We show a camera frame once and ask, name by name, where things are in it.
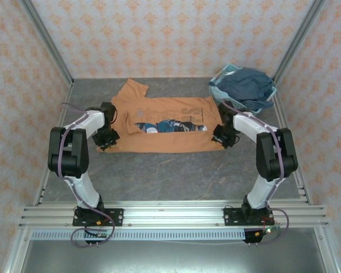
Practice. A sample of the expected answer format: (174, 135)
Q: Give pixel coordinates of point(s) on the dark blue t-shirt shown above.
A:
(244, 85)

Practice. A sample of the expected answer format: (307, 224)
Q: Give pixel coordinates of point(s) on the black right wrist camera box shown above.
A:
(230, 139)

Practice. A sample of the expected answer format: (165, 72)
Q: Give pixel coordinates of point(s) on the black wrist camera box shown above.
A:
(230, 139)
(98, 140)

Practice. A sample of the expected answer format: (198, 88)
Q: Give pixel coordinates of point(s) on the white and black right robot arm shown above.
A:
(261, 193)

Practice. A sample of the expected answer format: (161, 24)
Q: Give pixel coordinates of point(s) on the aluminium frame post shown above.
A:
(298, 39)
(45, 39)

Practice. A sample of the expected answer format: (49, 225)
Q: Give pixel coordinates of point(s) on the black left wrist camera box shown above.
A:
(98, 140)

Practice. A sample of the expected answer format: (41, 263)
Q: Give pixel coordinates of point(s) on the aluminium lower frame bar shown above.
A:
(326, 250)
(17, 250)

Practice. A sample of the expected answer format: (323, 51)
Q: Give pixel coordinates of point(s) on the small controller circuit board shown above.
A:
(268, 231)
(98, 234)

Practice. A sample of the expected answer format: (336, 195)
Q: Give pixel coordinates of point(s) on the pale blue t-shirt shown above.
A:
(218, 92)

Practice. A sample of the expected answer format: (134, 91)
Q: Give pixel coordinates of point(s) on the grey metal panel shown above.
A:
(173, 256)

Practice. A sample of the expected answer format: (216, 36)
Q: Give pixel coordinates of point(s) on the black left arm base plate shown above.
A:
(116, 217)

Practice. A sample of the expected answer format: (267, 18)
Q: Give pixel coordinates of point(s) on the aluminium mounting beam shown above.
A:
(173, 213)

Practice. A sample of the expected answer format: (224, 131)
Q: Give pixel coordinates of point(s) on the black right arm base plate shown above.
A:
(230, 217)

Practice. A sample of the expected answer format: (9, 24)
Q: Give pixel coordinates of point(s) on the aluminium table side rail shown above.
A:
(281, 113)
(68, 91)

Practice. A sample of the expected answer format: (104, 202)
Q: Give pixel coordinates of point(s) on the light blue perforated plastic basket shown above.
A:
(228, 66)

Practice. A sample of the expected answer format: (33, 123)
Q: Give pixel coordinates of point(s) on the orange printed t-shirt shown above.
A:
(164, 142)

